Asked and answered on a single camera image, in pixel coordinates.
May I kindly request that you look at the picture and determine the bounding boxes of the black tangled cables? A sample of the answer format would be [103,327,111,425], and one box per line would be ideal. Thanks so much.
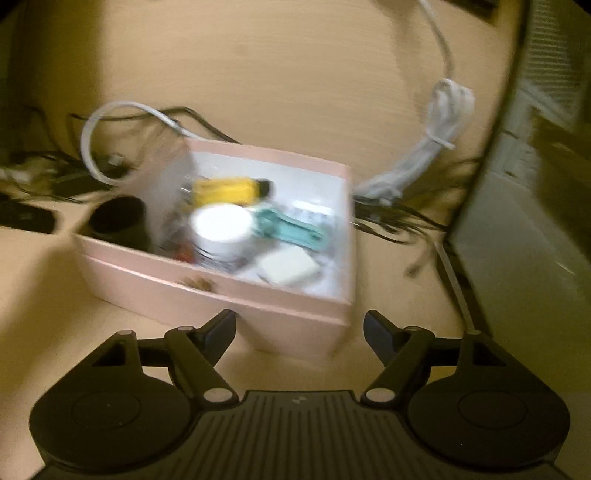
[0,105,242,204]

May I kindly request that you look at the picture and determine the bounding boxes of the grey computer tower case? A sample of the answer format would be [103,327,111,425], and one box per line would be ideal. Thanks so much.
[445,0,591,370]

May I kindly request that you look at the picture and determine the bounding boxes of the white bundled cable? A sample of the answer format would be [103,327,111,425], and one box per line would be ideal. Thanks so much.
[352,0,477,206]

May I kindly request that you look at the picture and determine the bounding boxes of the pink open cardboard box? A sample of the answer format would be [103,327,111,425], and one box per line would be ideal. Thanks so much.
[74,139,355,360]

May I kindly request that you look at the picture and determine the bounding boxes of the black power brick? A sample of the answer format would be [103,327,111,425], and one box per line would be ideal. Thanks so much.
[50,173,107,197]

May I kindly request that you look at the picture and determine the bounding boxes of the teal plastic crank handle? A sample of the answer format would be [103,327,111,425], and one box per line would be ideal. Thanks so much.
[252,208,328,252]

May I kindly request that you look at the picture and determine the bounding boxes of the yellow liquid bottle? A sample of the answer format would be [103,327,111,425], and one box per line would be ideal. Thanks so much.
[191,177,274,208]

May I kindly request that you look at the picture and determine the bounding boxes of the white square power adapter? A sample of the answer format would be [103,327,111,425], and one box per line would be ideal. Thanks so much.
[256,245,321,286]

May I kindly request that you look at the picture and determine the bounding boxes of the white looped cable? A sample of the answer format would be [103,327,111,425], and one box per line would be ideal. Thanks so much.
[80,100,206,186]

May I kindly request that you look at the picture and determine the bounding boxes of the white round jar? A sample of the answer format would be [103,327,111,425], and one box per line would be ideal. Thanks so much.
[188,203,254,262]

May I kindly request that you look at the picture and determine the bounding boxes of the clear bag with black part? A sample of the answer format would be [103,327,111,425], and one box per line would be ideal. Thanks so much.
[146,137,198,257]

